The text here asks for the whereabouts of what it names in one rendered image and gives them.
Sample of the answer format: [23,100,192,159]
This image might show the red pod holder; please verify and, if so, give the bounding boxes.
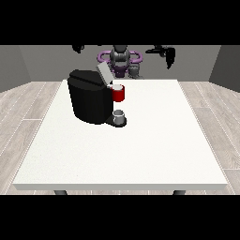
[111,83,127,103]

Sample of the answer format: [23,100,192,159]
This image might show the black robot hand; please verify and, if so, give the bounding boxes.
[71,45,85,54]
[144,45,176,70]

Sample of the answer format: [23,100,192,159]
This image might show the black coffee machine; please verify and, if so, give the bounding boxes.
[67,68,128,128]

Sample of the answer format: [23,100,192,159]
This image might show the small grey cup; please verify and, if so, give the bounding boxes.
[112,109,127,126]

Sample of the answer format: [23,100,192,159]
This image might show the small grey coffee pod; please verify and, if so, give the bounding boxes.
[127,64,141,79]

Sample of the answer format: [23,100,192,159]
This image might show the pale grey machine lid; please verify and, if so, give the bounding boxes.
[96,61,113,85]

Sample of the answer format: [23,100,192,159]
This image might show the grey robot trunk purple rings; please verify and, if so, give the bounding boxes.
[97,45,144,79]

